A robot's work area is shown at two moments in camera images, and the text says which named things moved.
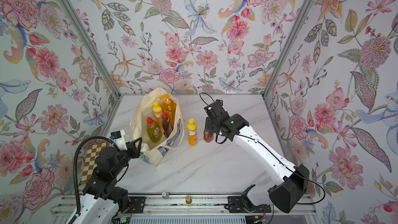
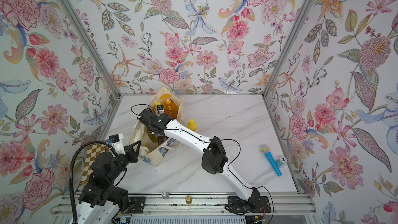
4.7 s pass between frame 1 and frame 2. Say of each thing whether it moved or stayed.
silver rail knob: stayed
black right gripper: moved
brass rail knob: stayed
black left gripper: stayed
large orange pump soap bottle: stayed
